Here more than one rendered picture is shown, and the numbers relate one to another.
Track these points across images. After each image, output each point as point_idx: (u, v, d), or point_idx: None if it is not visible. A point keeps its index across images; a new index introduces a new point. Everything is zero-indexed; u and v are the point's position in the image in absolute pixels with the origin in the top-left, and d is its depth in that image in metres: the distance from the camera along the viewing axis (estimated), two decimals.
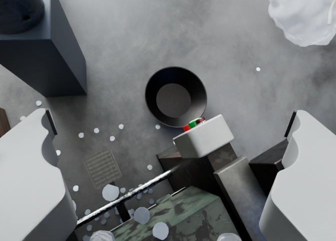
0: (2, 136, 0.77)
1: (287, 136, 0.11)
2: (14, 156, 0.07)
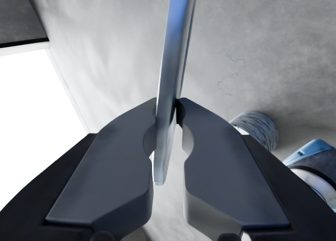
0: None
1: (178, 123, 0.12)
2: (124, 134, 0.08)
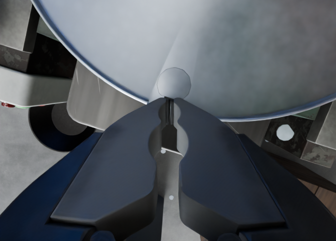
0: None
1: (173, 123, 0.12)
2: (129, 134, 0.08)
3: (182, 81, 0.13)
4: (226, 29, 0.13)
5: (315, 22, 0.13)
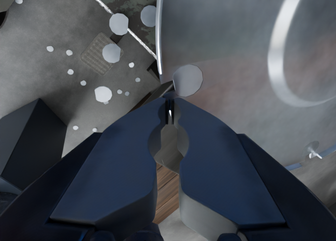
0: None
1: (173, 123, 0.12)
2: (129, 134, 0.08)
3: (314, 144, 0.22)
4: None
5: None
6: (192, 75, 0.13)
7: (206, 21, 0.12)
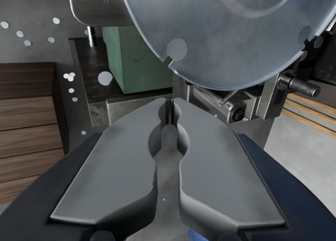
0: None
1: (173, 123, 0.12)
2: (129, 134, 0.08)
3: (306, 29, 0.25)
4: None
5: None
6: (177, 45, 0.19)
7: (166, 10, 0.17)
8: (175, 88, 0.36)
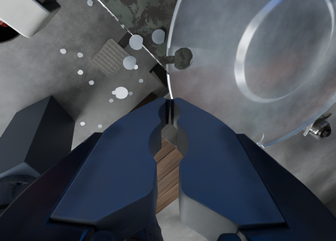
0: None
1: (173, 123, 0.12)
2: (129, 134, 0.08)
3: None
4: None
5: None
6: None
7: None
8: None
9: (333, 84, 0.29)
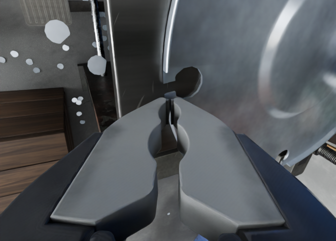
0: None
1: (173, 123, 0.12)
2: (129, 134, 0.08)
3: None
4: None
5: None
6: None
7: None
8: None
9: None
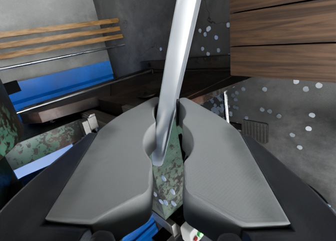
0: None
1: (178, 123, 0.12)
2: (124, 134, 0.08)
3: None
4: None
5: None
6: None
7: None
8: None
9: None
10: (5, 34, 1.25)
